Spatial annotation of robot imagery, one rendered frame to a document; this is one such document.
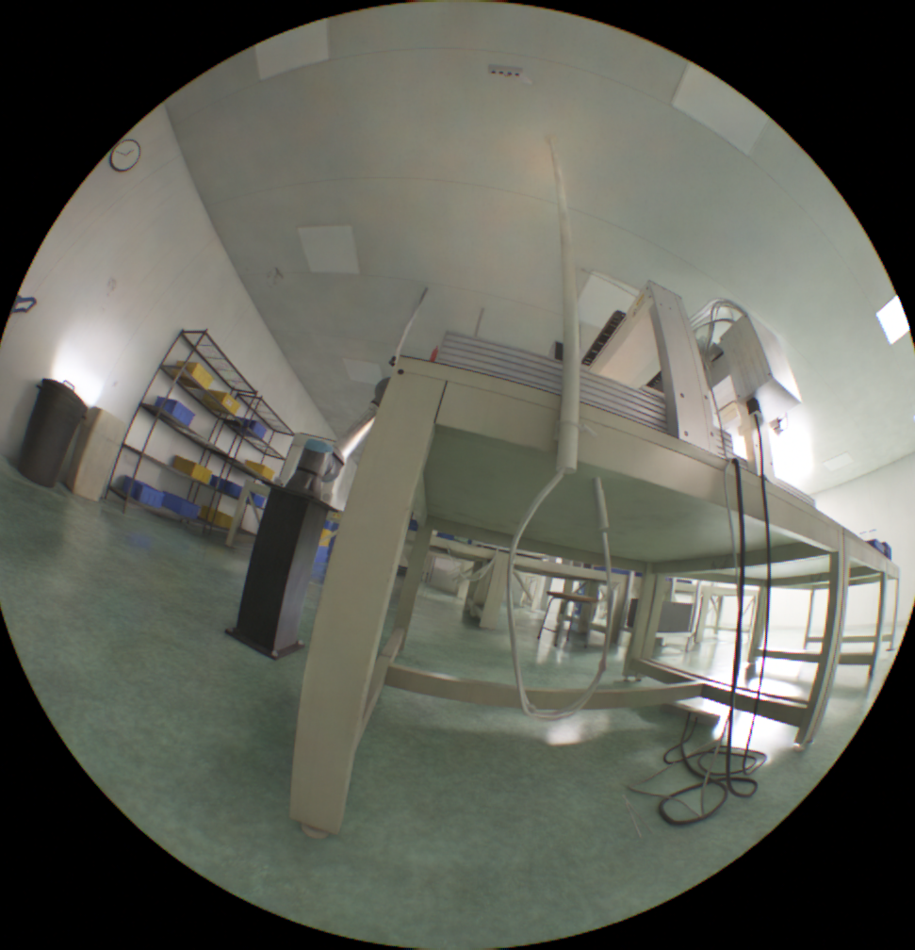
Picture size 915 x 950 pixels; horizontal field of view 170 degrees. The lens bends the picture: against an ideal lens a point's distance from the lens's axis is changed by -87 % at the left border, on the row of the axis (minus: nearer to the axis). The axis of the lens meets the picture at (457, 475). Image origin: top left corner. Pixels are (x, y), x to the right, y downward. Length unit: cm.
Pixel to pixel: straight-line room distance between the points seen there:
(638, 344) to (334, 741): 102
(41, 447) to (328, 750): 250
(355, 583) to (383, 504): 10
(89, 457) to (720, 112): 468
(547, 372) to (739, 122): 235
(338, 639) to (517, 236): 256
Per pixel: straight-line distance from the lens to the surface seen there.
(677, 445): 54
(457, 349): 51
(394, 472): 36
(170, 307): 362
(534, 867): 65
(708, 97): 249
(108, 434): 297
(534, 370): 51
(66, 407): 262
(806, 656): 284
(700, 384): 70
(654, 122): 239
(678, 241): 267
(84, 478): 298
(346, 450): 136
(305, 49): 279
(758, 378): 89
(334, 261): 328
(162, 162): 369
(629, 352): 92
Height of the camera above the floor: 49
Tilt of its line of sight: 17 degrees up
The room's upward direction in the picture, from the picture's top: 14 degrees clockwise
